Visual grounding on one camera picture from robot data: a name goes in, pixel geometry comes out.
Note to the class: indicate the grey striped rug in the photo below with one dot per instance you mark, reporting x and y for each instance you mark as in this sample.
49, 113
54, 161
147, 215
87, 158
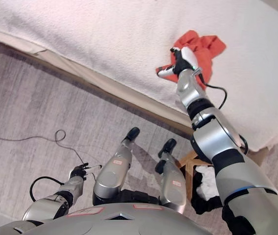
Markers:
31, 110

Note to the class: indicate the silver robot right leg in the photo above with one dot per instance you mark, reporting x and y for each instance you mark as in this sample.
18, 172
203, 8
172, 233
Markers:
173, 181

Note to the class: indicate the silver robot left leg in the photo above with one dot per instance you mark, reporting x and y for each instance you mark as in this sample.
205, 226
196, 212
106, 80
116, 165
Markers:
111, 173

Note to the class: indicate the silver robot leg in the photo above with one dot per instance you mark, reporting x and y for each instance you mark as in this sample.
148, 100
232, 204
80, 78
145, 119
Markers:
173, 181
111, 173

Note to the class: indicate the wooden basket with white cloth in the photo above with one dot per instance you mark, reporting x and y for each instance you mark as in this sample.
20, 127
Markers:
189, 166

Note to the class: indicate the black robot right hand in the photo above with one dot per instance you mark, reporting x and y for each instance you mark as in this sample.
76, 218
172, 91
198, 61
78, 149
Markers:
189, 58

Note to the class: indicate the brown bed frame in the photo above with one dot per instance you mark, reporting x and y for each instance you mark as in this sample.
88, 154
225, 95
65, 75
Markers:
119, 102

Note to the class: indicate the black fabric basket liner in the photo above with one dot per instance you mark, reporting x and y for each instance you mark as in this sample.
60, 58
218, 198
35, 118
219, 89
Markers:
202, 204

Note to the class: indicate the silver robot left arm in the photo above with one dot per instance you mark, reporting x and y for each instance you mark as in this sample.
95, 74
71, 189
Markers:
53, 205

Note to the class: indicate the silver robot torso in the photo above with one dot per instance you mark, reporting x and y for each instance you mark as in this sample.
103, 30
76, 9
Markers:
119, 221

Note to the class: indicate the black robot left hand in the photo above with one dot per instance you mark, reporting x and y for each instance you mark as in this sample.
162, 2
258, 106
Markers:
78, 171

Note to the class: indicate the orange cloth garment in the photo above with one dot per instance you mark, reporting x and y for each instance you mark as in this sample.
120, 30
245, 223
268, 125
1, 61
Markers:
205, 55

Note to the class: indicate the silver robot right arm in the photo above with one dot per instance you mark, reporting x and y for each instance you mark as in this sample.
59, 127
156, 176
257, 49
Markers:
214, 139

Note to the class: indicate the white clothes pile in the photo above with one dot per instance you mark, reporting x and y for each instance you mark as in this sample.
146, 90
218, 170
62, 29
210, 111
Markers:
208, 181

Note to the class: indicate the bed with white cover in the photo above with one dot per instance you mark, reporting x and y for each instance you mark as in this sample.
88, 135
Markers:
104, 36

